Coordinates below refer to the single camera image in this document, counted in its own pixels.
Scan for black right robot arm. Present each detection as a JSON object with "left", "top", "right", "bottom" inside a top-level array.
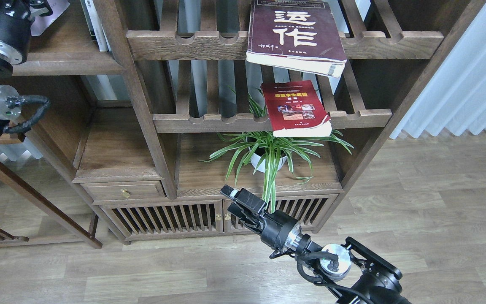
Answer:
[{"left": 221, "top": 185, "right": 408, "bottom": 304}]

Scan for dark red thick book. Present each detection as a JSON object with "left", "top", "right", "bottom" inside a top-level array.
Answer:
[{"left": 246, "top": 0, "right": 347, "bottom": 78}]

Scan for white plant pot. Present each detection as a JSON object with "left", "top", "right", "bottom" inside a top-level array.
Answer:
[{"left": 250, "top": 150, "right": 287, "bottom": 174}]

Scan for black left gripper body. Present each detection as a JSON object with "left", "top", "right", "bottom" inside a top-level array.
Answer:
[{"left": 0, "top": 0, "right": 53, "bottom": 65}]

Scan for white upright books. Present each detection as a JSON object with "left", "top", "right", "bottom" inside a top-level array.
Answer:
[{"left": 81, "top": 0, "right": 111, "bottom": 52}]

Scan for white pleated curtain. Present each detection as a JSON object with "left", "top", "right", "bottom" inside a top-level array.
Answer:
[{"left": 390, "top": 4, "right": 486, "bottom": 139}]

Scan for red paperback book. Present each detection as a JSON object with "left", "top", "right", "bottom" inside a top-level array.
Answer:
[{"left": 261, "top": 80, "right": 332, "bottom": 137}]

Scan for dark wooden bookshelf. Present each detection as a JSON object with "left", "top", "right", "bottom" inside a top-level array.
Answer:
[{"left": 0, "top": 0, "right": 485, "bottom": 244}]

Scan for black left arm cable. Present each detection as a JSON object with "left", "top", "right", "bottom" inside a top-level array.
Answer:
[{"left": 3, "top": 95, "right": 51, "bottom": 135}]

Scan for white lavender paperback book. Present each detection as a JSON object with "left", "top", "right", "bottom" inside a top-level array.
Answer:
[{"left": 31, "top": 0, "right": 70, "bottom": 36}]

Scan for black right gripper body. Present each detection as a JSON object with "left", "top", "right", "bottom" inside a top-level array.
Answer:
[{"left": 243, "top": 210, "right": 302, "bottom": 253}]

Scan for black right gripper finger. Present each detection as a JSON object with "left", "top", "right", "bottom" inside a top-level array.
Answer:
[
  {"left": 220, "top": 185, "right": 267, "bottom": 215},
  {"left": 227, "top": 204, "right": 251, "bottom": 224}
]

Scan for green spider plant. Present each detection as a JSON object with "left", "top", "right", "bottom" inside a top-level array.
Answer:
[{"left": 203, "top": 87, "right": 354, "bottom": 212}]

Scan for brass drawer knob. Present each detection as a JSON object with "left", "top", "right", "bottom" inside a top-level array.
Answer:
[{"left": 120, "top": 189, "right": 131, "bottom": 198}]

